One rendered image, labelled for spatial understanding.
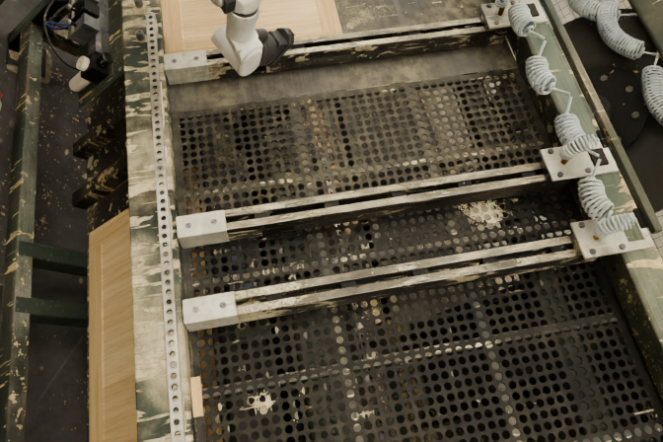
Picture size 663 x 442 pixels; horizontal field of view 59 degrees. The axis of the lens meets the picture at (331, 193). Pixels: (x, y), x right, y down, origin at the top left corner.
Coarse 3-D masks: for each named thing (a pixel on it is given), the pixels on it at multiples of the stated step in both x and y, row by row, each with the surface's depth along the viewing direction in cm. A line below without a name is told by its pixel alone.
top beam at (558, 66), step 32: (512, 32) 190; (544, 32) 184; (544, 96) 176; (576, 96) 172; (576, 192) 166; (608, 192) 158; (608, 256) 155; (640, 256) 149; (640, 288) 145; (640, 320) 145
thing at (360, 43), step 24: (504, 0) 177; (528, 0) 188; (432, 24) 187; (456, 24) 188; (480, 24) 189; (504, 24) 183; (216, 48) 179; (312, 48) 181; (336, 48) 181; (360, 48) 183; (384, 48) 185; (408, 48) 187; (432, 48) 189; (456, 48) 192; (168, 72) 176; (192, 72) 178; (216, 72) 180; (264, 72) 184
